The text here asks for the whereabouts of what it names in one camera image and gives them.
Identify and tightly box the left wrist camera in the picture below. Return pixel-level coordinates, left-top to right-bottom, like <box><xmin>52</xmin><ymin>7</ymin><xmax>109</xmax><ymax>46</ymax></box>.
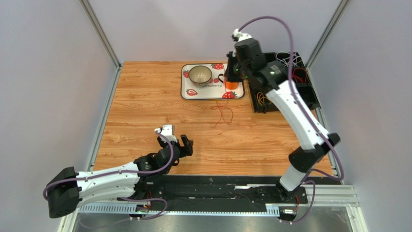
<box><xmin>154</xmin><ymin>124</ymin><xmax>178</xmax><ymax>143</ymax></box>

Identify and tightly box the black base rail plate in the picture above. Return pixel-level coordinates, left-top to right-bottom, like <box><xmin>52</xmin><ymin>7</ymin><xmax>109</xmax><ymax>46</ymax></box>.
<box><xmin>86</xmin><ymin>174</ymin><xmax>342</xmax><ymax>213</ymax></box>

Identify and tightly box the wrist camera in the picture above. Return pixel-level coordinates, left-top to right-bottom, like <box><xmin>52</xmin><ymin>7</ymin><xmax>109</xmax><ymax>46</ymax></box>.
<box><xmin>232</xmin><ymin>29</ymin><xmax>252</xmax><ymax>42</ymax></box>
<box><xmin>154</xmin><ymin>124</ymin><xmax>178</xmax><ymax>143</ymax></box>

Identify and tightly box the aluminium frame post left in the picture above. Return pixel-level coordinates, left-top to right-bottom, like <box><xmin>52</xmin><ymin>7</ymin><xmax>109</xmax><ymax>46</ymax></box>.
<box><xmin>79</xmin><ymin>0</ymin><xmax>122</xmax><ymax>70</ymax></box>

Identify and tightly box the orange mug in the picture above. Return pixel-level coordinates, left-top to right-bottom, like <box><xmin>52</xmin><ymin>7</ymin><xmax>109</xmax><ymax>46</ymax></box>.
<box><xmin>218</xmin><ymin>73</ymin><xmax>239</xmax><ymax>90</ymax></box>

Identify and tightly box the beige ceramic bowl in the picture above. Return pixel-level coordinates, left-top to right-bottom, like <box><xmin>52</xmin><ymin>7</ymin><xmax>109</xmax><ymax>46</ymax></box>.
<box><xmin>189</xmin><ymin>65</ymin><xmax>213</xmax><ymax>87</ymax></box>

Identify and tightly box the yellow cable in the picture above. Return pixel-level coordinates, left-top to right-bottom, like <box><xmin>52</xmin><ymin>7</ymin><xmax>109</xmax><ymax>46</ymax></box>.
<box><xmin>256</xmin><ymin>92</ymin><xmax>271</xmax><ymax>107</ymax></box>

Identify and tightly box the black compartment organizer box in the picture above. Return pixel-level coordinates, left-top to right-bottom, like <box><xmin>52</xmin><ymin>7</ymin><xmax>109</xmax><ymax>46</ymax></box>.
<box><xmin>249</xmin><ymin>51</ymin><xmax>320</xmax><ymax>114</ymax></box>

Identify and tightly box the aluminium frame post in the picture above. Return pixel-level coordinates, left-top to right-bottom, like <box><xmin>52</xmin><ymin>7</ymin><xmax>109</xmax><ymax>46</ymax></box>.
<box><xmin>79</xmin><ymin>0</ymin><xmax>122</xmax><ymax>70</ymax></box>
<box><xmin>306</xmin><ymin>0</ymin><xmax>351</xmax><ymax>69</ymax></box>

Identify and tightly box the aluminium frame post right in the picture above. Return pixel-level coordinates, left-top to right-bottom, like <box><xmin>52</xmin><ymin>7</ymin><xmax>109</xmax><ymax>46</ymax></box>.
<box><xmin>306</xmin><ymin>0</ymin><xmax>351</xmax><ymax>69</ymax></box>

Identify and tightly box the white strawberry tray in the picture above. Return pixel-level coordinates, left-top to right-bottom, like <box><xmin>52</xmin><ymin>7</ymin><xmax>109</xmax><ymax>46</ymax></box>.
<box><xmin>180</xmin><ymin>63</ymin><xmax>245</xmax><ymax>101</ymax></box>

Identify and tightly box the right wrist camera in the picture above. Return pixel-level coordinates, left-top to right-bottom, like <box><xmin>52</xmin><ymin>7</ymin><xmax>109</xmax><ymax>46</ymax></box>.
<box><xmin>232</xmin><ymin>29</ymin><xmax>252</xmax><ymax>42</ymax></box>

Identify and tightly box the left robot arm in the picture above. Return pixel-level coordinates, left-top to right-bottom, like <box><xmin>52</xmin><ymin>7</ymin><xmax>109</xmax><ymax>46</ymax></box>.
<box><xmin>43</xmin><ymin>134</ymin><xmax>193</xmax><ymax>218</ymax></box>

